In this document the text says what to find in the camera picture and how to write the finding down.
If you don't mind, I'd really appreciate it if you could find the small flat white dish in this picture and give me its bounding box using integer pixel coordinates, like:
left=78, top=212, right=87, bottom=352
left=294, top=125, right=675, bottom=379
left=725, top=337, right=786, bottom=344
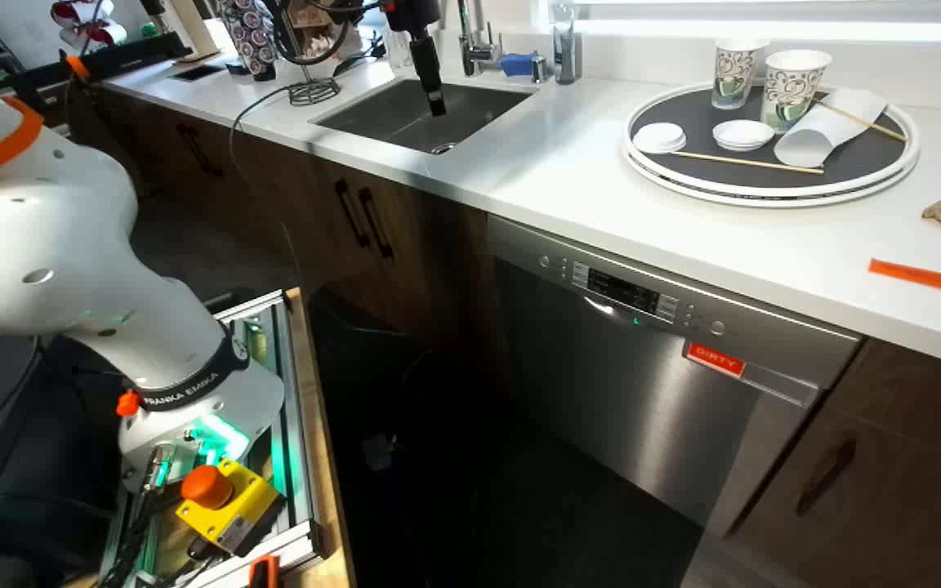
left=629, top=119, right=690, bottom=158

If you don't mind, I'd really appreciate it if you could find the white ceramic cup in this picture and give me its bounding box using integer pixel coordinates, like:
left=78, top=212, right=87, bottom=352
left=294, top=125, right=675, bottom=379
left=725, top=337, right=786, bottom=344
left=758, top=46, right=838, bottom=138

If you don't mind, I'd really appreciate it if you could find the stainless steel dishwasher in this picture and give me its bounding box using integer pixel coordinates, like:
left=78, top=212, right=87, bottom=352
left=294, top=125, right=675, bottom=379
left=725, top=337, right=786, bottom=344
left=486, top=217, right=864, bottom=536

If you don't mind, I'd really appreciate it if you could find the patterned ceramic cup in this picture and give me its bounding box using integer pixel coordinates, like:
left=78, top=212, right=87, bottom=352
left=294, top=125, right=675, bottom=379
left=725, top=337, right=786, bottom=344
left=708, top=38, right=770, bottom=116

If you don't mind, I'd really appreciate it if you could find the wooden chopstick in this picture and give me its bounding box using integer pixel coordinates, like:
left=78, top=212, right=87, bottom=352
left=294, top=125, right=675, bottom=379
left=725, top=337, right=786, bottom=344
left=817, top=96, right=909, bottom=145
left=672, top=149, right=828, bottom=177

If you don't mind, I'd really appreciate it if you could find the red dirty magnet sign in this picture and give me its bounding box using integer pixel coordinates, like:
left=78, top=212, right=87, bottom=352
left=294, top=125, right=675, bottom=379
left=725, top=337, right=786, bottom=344
left=684, top=341, right=749, bottom=384

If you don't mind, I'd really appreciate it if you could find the rolled white paper sheet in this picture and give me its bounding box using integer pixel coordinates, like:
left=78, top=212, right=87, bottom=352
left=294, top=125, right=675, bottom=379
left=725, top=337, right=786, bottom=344
left=770, top=89, right=891, bottom=170

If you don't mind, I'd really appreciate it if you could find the blue sponge holder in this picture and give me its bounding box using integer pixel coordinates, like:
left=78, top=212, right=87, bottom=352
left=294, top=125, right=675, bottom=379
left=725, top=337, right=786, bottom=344
left=496, top=50, right=547, bottom=83

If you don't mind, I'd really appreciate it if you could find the small white bowl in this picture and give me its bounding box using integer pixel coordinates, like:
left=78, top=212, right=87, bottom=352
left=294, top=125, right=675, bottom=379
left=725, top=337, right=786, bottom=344
left=708, top=119, right=781, bottom=158

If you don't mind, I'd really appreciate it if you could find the chrome kitchen faucet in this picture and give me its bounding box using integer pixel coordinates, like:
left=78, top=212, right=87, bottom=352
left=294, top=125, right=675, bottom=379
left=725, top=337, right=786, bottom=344
left=453, top=0, right=506, bottom=80

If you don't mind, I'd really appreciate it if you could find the patterned vase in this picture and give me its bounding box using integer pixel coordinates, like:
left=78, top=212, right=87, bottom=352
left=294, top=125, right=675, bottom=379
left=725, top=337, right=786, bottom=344
left=213, top=0, right=282, bottom=83

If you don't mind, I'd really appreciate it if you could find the yellow emergency stop box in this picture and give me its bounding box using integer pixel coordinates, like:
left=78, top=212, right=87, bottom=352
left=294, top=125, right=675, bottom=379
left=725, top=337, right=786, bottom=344
left=172, top=457, right=283, bottom=559

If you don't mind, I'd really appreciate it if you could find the brown wooden cabinet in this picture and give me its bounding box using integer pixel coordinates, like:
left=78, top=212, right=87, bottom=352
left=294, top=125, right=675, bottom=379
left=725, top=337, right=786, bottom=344
left=229, top=136, right=496, bottom=364
left=725, top=337, right=941, bottom=588

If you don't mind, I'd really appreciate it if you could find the steel kitchen sink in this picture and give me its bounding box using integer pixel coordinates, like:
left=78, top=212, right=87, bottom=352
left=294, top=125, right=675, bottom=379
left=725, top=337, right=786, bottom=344
left=311, top=77, right=538, bottom=158

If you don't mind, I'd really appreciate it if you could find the grey soap dispenser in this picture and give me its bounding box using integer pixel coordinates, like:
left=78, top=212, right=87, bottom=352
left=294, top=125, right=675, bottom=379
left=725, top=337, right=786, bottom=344
left=550, top=4, right=584, bottom=89

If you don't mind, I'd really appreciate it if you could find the round black white-rimmed tray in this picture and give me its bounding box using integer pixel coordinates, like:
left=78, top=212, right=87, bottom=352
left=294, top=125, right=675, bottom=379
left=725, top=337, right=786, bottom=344
left=621, top=83, right=920, bottom=211

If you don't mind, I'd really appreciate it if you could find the orange ruler strip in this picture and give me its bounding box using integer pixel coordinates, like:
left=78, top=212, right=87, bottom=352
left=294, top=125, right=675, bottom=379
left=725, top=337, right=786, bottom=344
left=866, top=254, right=941, bottom=305

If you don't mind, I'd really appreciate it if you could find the black cabinet handle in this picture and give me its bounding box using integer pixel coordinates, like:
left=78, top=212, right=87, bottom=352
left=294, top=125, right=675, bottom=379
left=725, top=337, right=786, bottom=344
left=355, top=186, right=395, bottom=262
left=172, top=119, right=227, bottom=181
left=332, top=177, right=371, bottom=250
left=793, top=436, right=860, bottom=519

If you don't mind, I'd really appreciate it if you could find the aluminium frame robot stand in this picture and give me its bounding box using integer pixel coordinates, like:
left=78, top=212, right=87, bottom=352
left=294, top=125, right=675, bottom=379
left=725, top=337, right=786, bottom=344
left=97, top=288, right=359, bottom=588

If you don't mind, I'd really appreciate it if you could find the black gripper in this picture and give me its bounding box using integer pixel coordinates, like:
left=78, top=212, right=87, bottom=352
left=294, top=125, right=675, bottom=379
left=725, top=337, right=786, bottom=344
left=383, top=0, right=452, bottom=122

